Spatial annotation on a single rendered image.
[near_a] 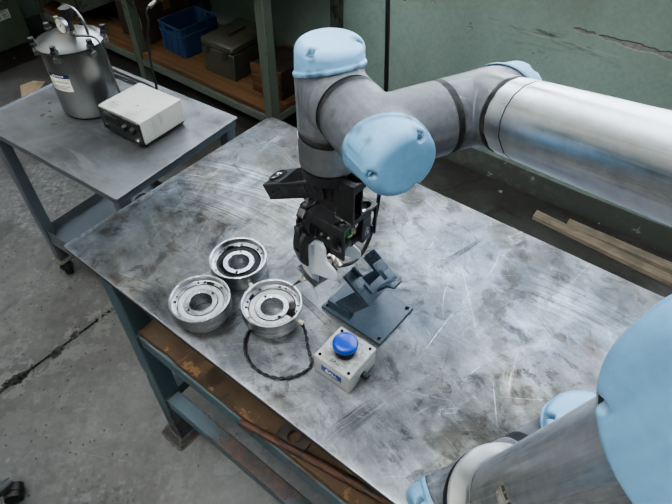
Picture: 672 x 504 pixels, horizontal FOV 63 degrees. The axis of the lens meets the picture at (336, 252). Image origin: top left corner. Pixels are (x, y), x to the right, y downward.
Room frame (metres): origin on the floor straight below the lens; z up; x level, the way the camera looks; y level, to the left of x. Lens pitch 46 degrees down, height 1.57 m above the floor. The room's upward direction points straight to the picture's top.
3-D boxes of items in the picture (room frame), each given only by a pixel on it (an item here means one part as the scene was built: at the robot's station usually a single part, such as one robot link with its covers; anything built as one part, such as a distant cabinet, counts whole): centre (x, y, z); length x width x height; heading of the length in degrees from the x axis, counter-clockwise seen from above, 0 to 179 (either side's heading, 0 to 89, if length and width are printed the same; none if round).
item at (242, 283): (0.68, 0.18, 0.82); 0.10 x 0.10 x 0.04
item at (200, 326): (0.59, 0.23, 0.82); 0.10 x 0.10 x 0.04
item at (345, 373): (0.47, -0.02, 0.82); 0.08 x 0.07 x 0.05; 52
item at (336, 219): (0.53, 0.00, 1.11); 0.09 x 0.08 x 0.12; 51
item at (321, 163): (0.54, 0.01, 1.19); 0.08 x 0.08 x 0.05
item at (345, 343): (0.48, -0.01, 0.85); 0.04 x 0.04 x 0.05
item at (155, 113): (1.42, 0.65, 0.83); 0.41 x 0.19 x 0.30; 56
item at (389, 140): (0.45, -0.05, 1.26); 0.11 x 0.11 x 0.08; 26
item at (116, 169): (1.40, 0.69, 0.34); 0.67 x 0.46 x 0.68; 56
